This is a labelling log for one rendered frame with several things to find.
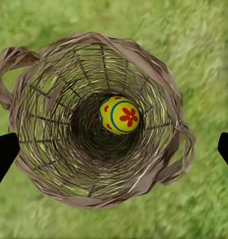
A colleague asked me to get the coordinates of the wicker basket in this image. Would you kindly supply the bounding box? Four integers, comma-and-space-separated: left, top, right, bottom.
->
0, 31, 198, 210

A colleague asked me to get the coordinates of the easter egg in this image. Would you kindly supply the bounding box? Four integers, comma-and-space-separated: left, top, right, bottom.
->
98, 97, 140, 136

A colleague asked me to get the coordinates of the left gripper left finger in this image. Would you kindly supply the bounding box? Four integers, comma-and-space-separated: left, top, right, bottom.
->
0, 132, 20, 183

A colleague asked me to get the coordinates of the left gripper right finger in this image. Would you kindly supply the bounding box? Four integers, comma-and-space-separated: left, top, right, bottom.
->
218, 132, 228, 164

